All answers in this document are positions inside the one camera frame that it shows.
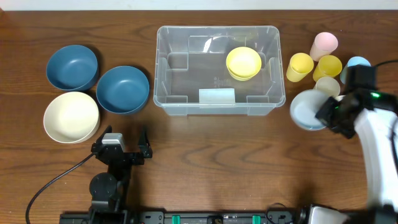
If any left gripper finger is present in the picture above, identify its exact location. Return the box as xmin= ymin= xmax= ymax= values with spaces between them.
xmin=138 ymin=128 xmax=153 ymax=158
xmin=95 ymin=125 xmax=112 ymax=146

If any cream plastic cup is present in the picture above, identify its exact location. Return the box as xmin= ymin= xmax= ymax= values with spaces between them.
xmin=313 ymin=77 xmax=340 ymax=97

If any small grey bowl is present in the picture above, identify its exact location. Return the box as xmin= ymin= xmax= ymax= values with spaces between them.
xmin=290 ymin=89 xmax=329 ymax=131

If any golden yellow plastic cup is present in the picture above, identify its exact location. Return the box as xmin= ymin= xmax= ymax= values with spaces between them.
xmin=313 ymin=55 xmax=343 ymax=82

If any light blue plastic cup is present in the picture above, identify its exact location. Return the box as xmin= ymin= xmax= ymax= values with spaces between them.
xmin=340 ymin=56 xmax=371 ymax=84

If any light yellow plastic cup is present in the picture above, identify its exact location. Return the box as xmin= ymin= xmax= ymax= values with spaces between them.
xmin=286 ymin=53 xmax=314 ymax=82

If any pink plastic cup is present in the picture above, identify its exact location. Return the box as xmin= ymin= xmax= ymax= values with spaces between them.
xmin=310 ymin=32 xmax=338 ymax=62

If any small yellow bowl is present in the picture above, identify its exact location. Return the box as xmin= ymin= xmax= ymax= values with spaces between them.
xmin=226 ymin=47 xmax=262 ymax=81

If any small white bowl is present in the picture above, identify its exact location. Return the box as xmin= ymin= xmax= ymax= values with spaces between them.
xmin=335 ymin=95 xmax=345 ymax=101

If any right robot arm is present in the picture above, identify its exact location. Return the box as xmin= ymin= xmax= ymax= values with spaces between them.
xmin=315 ymin=88 xmax=397 ymax=223

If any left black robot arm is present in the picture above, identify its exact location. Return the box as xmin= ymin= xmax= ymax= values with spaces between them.
xmin=88 ymin=126 xmax=153 ymax=224

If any large cream bowl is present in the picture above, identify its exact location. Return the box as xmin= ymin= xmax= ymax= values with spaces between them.
xmin=43 ymin=91 xmax=100 ymax=144

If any dark blue bowl near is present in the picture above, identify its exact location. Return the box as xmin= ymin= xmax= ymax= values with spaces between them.
xmin=96 ymin=66 xmax=150 ymax=114

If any dark blue bowl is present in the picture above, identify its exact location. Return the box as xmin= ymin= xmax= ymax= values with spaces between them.
xmin=46 ymin=45 xmax=99 ymax=91
xmin=96 ymin=66 xmax=150 ymax=114

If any dark blue bowl far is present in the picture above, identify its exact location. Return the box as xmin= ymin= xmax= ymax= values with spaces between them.
xmin=46 ymin=45 xmax=99 ymax=91

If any clear plastic storage bin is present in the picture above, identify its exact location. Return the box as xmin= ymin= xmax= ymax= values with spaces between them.
xmin=153 ymin=26 xmax=286 ymax=116

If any left black cable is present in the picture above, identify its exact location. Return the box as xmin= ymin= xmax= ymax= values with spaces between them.
xmin=25 ymin=152 xmax=96 ymax=224

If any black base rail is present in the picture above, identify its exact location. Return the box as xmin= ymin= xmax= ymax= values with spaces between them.
xmin=59 ymin=210 xmax=308 ymax=224

